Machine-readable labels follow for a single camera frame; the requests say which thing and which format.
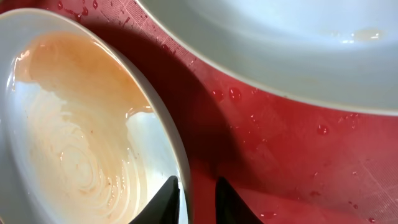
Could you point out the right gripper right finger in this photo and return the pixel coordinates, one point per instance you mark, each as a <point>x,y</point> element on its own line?
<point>230,207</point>

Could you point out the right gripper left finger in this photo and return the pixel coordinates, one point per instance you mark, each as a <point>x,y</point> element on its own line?
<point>163,208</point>

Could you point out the white plate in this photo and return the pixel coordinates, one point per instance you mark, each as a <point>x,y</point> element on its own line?
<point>85,138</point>
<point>339,54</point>

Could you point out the red plastic tray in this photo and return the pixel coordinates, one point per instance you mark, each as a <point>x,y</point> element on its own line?
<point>290,162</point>

